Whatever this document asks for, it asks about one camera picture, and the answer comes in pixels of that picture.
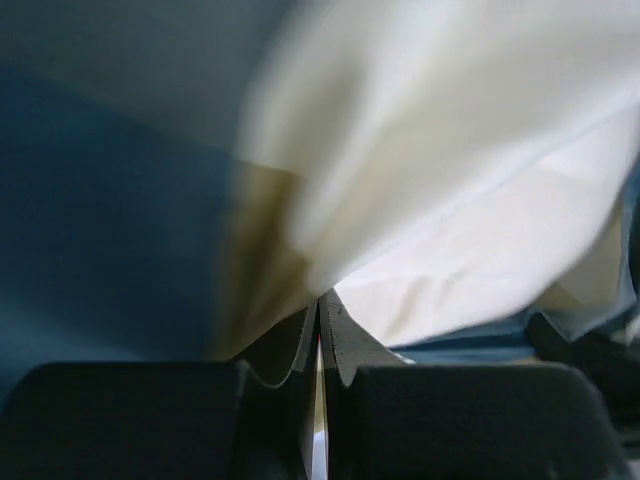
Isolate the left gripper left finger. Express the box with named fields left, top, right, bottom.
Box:
left=1, top=305, right=319, bottom=479

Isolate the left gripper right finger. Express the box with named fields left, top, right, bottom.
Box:
left=318, top=292, right=630, bottom=479

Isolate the blue tan white checked pillowcase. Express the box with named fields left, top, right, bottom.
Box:
left=0, top=0, right=640, bottom=366

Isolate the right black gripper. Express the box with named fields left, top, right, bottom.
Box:
left=527, top=314, right=639, bottom=450

